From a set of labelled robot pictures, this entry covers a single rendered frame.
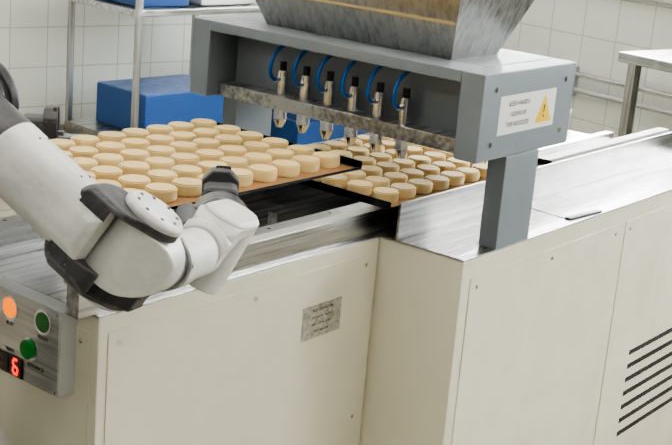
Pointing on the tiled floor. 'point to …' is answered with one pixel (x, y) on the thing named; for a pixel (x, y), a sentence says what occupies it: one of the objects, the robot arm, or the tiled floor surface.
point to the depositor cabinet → (527, 325)
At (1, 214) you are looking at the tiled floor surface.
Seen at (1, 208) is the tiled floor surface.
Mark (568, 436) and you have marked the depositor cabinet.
